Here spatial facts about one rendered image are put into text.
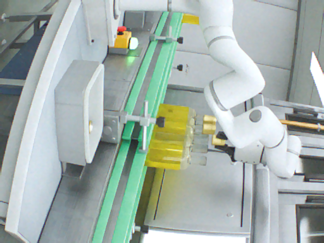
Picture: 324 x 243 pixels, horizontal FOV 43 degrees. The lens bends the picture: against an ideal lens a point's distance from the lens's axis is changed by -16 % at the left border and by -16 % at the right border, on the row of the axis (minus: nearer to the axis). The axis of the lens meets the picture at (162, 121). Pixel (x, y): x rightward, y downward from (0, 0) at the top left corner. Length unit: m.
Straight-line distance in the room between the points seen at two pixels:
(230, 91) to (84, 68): 0.38
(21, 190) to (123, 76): 0.72
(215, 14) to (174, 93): 0.97
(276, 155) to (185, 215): 0.34
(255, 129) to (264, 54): 6.59
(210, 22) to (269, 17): 6.32
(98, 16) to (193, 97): 0.92
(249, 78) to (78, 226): 0.56
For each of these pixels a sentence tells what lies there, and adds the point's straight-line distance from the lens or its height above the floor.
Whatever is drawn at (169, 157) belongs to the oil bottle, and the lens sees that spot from 1.45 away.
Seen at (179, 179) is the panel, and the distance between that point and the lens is 1.60.
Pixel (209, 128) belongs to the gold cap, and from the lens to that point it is 1.61.
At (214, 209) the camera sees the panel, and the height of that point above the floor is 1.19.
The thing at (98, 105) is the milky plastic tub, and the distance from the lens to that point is 1.32.
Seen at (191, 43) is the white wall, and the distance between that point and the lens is 7.75.
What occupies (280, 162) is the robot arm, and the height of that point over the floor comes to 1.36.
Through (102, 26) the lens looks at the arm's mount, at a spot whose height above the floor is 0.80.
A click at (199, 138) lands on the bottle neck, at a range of 1.56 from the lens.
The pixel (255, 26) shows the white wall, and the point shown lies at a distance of 7.59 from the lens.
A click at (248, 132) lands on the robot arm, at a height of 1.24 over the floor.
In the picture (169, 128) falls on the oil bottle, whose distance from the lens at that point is 1.55.
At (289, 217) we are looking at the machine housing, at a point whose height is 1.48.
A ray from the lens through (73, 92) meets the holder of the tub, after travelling 1.13.
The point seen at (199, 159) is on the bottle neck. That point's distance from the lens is 1.47.
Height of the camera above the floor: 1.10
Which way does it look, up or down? 4 degrees down
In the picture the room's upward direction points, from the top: 97 degrees clockwise
